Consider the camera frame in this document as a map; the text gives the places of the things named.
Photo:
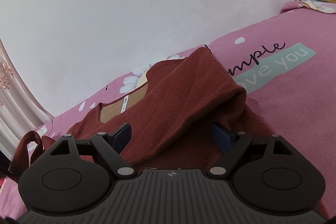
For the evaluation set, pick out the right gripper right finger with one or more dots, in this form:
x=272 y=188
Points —
x=269 y=175

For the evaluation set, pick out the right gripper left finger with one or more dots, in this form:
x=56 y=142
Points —
x=75 y=175

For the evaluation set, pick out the dark red knit sweater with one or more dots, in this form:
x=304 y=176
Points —
x=172 y=118

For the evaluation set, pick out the beige floral curtain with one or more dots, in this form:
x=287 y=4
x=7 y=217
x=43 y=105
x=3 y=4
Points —
x=20 y=110

